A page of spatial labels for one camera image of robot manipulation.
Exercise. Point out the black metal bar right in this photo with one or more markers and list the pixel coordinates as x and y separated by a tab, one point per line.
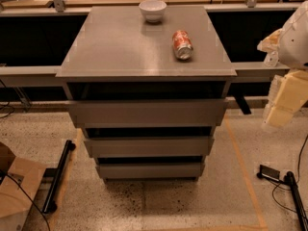
301	214

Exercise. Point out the white ceramic bowl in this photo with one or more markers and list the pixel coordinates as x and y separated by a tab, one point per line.
152	10

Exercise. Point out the grey middle drawer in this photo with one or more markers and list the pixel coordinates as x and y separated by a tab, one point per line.
149	147

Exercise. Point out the grey top drawer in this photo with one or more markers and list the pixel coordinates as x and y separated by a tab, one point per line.
148	113

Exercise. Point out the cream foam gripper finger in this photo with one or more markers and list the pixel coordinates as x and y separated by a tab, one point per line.
302	97

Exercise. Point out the grey drawer cabinet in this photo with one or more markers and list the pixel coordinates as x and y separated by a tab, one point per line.
118	56

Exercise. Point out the red soda can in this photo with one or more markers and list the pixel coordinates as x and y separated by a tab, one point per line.
182	46

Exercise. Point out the black metal bar left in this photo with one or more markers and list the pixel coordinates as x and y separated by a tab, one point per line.
55	173

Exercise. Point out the grey bottom drawer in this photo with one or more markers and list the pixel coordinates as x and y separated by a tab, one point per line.
143	171

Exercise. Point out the small black device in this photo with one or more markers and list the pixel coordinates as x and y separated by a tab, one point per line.
268	173

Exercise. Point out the brown cardboard box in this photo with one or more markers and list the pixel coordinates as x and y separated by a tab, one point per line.
18	188

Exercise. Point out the grey metal rail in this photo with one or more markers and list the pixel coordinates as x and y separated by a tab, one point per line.
46	76

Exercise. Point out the black metal bar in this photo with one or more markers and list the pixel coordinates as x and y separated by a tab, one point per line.
301	214
55	173

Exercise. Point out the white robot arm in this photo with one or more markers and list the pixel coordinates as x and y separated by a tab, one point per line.
288	46

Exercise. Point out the grey drawer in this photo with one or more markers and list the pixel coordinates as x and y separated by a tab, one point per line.
148	113
149	147
143	171

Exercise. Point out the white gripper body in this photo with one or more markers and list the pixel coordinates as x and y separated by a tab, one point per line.
295	45

